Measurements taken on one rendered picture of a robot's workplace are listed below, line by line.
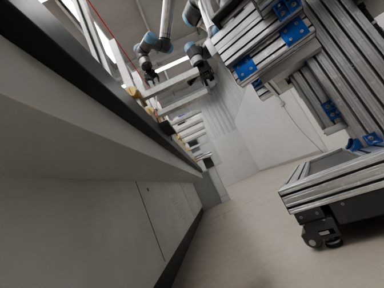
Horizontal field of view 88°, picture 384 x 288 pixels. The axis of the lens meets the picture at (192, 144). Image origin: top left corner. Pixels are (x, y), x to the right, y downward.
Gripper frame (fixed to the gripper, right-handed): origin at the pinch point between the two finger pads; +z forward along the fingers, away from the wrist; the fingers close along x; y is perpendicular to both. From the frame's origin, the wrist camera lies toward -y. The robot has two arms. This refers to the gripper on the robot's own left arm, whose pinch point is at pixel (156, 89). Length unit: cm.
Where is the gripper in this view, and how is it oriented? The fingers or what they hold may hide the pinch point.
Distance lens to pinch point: 128.2
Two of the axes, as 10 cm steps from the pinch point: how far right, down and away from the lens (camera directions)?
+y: 1.2, 1.9, 9.7
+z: 4.1, 8.9, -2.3
